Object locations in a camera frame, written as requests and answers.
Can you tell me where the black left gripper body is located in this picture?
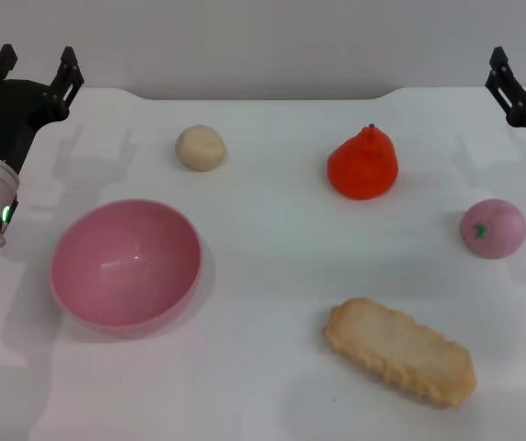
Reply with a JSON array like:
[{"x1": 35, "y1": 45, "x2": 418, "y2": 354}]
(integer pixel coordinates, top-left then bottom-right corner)
[{"x1": 0, "y1": 77, "x2": 70, "y2": 175}]

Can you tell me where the orange toy fruit with stem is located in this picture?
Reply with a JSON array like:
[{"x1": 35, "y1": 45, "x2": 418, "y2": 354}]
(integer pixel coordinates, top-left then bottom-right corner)
[{"x1": 326, "y1": 123, "x2": 400, "y2": 201}]

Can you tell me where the pink plastic bowl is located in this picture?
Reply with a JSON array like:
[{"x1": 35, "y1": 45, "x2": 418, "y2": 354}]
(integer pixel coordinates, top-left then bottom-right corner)
[{"x1": 50, "y1": 198, "x2": 204, "y2": 340}]

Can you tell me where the pink peach bun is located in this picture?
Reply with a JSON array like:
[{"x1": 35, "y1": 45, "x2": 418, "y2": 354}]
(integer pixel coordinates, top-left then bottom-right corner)
[{"x1": 459, "y1": 198, "x2": 526, "y2": 261}]

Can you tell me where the beige round bun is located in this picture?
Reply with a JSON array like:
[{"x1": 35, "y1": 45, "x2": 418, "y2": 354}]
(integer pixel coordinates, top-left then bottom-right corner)
[{"x1": 174, "y1": 124, "x2": 228, "y2": 173}]

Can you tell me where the long golden toast bread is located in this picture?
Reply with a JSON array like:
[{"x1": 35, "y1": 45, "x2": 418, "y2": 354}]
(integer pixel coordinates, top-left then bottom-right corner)
[{"x1": 321, "y1": 297, "x2": 477, "y2": 409}]

